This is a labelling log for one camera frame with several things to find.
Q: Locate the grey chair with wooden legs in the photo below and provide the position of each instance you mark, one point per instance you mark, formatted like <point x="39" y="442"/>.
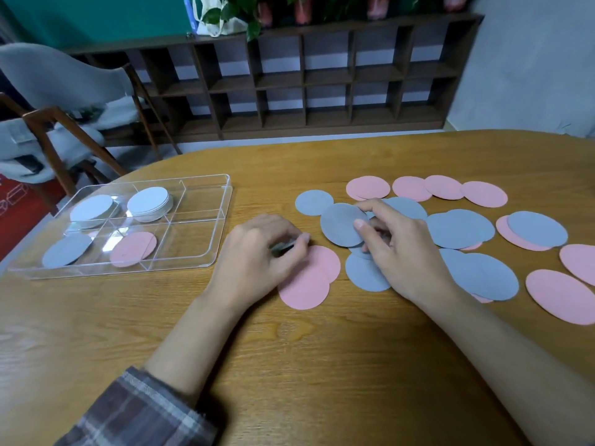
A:
<point x="60" y="76"/>
<point x="28" y="148"/>

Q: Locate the pink disc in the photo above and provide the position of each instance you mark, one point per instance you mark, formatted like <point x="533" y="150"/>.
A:
<point x="132" y="249"/>

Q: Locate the dark wooden cubby shelf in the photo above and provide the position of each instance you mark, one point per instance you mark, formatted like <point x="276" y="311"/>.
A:
<point x="325" y="76"/>

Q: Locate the neat grey paper circle stack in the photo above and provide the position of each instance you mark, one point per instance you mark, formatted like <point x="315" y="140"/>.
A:
<point x="337" y="225"/>

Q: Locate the person's right forearm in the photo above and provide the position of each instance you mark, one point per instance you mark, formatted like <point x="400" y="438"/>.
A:
<point x="511" y="366"/>

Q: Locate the person's right hand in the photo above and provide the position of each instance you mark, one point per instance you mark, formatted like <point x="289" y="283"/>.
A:
<point x="409" y="260"/>

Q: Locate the clear divided tray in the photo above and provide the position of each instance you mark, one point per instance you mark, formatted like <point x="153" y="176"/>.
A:
<point x="200" y="218"/>

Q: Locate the pile of round paper discs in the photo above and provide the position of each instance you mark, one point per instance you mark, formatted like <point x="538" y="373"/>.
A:
<point x="488" y="278"/>

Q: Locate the person's left hand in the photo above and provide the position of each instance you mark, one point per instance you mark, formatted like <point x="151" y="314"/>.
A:
<point x="251" y="264"/>

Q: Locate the person's left forearm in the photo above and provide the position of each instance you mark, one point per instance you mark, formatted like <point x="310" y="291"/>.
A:
<point x="176" y="357"/>

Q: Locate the white tote bag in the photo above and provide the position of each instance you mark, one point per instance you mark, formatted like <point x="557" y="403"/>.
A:
<point x="228" y="26"/>

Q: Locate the blue bottle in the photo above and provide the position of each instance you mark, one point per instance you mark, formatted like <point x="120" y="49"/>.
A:
<point x="189" y="13"/>

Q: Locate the neat white paper circle stack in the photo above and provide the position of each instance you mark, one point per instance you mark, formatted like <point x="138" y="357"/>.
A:
<point x="148" y="202"/>
<point x="90" y="208"/>

